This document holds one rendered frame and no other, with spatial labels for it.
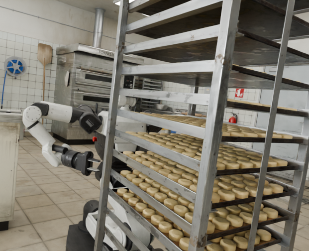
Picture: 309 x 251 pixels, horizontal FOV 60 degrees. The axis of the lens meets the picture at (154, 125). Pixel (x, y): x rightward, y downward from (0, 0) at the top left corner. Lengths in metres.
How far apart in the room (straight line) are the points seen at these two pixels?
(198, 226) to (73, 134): 5.09
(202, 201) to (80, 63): 5.12
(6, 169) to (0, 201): 0.24
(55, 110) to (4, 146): 0.84
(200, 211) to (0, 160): 1.76
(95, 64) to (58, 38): 1.23
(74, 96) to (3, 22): 2.00
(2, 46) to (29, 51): 0.49
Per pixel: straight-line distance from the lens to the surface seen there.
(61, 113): 1.46
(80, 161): 1.38
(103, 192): 1.25
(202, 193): 0.69
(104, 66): 5.89
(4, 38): 6.31
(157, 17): 1.01
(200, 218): 0.72
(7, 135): 2.20
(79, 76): 5.61
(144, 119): 0.98
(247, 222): 0.95
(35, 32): 6.47
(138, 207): 1.10
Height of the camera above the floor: 1.12
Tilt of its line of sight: 5 degrees down
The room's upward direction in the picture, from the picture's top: 7 degrees clockwise
